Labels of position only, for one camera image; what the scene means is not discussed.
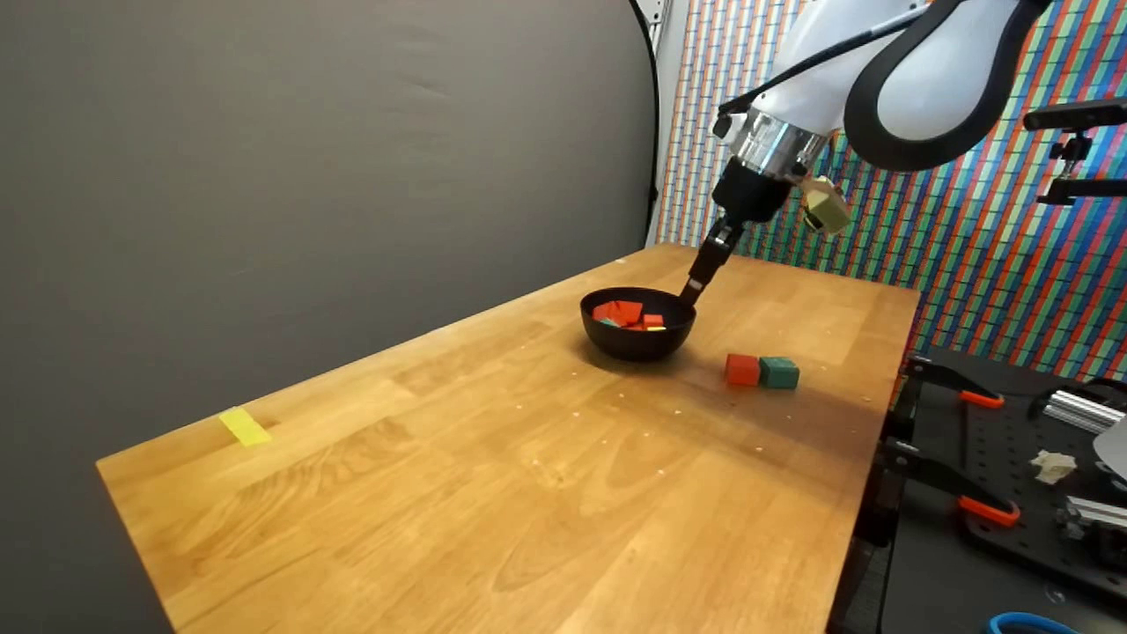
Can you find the grey fabric backdrop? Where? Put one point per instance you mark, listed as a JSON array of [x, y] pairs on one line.
[[234, 177]]

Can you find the black pegboard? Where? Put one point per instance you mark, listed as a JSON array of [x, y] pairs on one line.
[[1045, 516]]

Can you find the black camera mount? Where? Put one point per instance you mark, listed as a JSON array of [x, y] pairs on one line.
[[1077, 117]]

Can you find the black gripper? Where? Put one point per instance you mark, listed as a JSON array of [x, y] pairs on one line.
[[755, 192]]

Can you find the orange wooden block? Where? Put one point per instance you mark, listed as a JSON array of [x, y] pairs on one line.
[[653, 321]]

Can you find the blue scissors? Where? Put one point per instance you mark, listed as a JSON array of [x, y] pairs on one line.
[[1034, 625]]

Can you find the multicolour patterned backdrop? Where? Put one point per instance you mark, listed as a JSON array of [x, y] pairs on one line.
[[997, 268]]

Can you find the yellow tape strip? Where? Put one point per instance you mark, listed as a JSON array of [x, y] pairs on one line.
[[245, 427]]

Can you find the grey disc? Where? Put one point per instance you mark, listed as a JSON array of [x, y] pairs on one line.
[[1113, 453]]

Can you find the white box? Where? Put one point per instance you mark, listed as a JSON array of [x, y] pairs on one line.
[[1080, 412]]

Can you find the teal tool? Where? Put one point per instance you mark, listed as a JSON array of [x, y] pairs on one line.
[[1097, 516]]

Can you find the white crumpled object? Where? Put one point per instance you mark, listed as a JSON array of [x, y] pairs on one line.
[[1053, 468]]

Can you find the tan wrist camera box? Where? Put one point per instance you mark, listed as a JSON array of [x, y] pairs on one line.
[[825, 205]]

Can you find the black bowl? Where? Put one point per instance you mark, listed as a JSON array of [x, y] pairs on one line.
[[639, 342]]

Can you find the green wooden block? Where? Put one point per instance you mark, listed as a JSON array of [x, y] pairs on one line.
[[780, 374]]

